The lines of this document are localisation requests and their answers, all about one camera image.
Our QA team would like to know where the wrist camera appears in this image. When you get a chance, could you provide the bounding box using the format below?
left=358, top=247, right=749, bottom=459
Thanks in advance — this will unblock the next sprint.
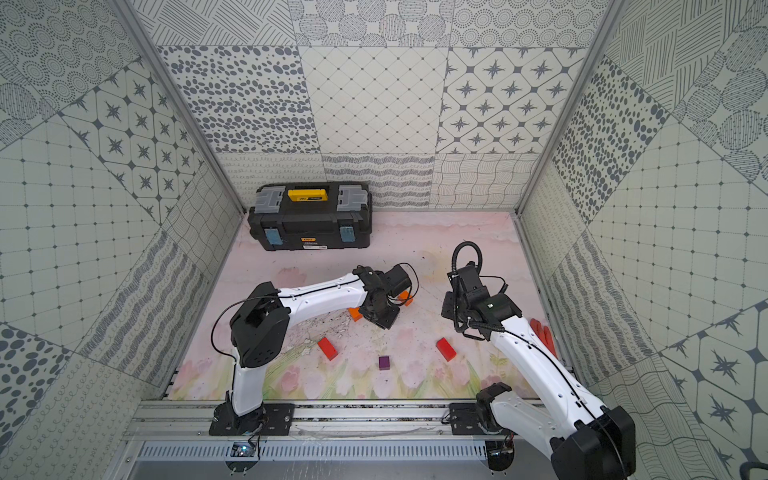
left=384, top=264, right=412, bottom=298
left=453, top=262, right=490, bottom=305

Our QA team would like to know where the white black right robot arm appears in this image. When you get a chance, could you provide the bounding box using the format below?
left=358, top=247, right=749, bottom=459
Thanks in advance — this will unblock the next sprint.
left=443, top=263, right=637, bottom=479

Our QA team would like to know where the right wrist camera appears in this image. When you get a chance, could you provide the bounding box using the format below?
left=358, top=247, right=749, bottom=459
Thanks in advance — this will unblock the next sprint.
left=453, top=262, right=490, bottom=305

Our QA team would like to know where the red block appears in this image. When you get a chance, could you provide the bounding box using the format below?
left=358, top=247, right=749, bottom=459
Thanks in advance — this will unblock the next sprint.
left=317, top=337, right=338, bottom=361
left=435, top=338, right=457, bottom=362

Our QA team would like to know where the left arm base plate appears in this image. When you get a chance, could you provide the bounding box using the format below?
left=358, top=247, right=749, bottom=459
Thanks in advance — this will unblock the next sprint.
left=208, top=402, right=296, bottom=436

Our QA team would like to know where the black plastic toolbox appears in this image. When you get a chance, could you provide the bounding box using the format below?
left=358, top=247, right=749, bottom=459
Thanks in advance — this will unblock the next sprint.
left=248, top=182, right=373, bottom=251

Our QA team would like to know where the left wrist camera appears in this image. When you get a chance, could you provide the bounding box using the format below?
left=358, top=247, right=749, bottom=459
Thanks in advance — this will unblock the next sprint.
left=384, top=264, right=412, bottom=298

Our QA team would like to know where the red work glove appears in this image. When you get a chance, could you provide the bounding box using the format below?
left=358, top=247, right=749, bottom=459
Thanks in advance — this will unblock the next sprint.
left=529, top=319, right=557, bottom=357

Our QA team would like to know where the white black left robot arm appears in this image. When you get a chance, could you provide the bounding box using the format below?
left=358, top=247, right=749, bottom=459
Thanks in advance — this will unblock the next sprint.
left=228, top=265, right=413, bottom=417

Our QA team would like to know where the aluminium rail frame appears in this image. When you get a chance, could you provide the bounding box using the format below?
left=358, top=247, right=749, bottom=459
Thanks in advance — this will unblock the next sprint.
left=122, top=399, right=565, bottom=443

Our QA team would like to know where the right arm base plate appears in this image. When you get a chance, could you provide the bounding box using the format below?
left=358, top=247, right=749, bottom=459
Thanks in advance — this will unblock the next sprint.
left=442, top=402, right=499, bottom=436

